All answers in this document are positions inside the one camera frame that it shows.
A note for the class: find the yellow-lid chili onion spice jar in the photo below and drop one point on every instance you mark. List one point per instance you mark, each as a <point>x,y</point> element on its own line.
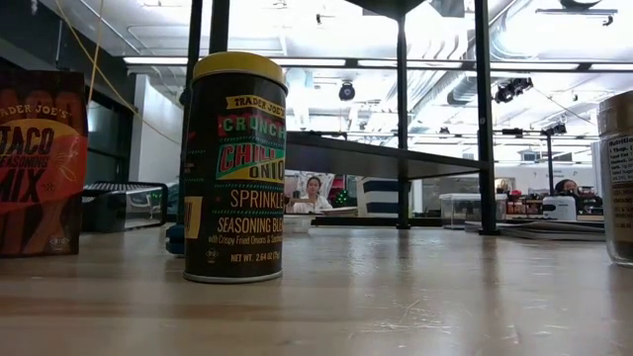
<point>235,173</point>

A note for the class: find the black metal wooden shelf rack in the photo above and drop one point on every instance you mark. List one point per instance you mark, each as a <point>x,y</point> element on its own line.
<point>371,160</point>

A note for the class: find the person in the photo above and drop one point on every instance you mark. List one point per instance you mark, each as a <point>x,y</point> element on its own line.
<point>312,195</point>
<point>566,188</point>

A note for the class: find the white plastic tray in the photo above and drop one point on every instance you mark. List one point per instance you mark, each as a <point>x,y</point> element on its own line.
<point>298,223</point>

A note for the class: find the blue white striped box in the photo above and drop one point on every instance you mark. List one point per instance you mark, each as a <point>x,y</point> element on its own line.
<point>378,198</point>

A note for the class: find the ceiling light strip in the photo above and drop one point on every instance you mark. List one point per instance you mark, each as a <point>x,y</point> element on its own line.
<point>311,62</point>
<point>544,65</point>
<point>153,60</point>

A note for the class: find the clear plastic box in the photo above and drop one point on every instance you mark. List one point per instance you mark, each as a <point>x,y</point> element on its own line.
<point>465,210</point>

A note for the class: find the blue T-shaped hand tool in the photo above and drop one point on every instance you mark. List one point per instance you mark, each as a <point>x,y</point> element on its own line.
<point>175,240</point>

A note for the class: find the black ceiling spotlight cluster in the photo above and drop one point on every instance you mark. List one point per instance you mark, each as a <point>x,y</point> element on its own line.
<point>514,88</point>

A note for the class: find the white countertop appliance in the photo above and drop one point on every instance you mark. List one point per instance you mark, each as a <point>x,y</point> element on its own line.
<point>559,208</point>

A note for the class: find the hanging ceiling track fixture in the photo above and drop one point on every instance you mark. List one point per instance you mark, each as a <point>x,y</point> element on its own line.
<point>576,11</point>

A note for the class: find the round black ceiling camera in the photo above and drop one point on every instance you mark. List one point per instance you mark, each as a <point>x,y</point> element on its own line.
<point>346,91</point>

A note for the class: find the black camera stand frame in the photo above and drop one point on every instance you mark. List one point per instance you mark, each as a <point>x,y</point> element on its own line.
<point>549,158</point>

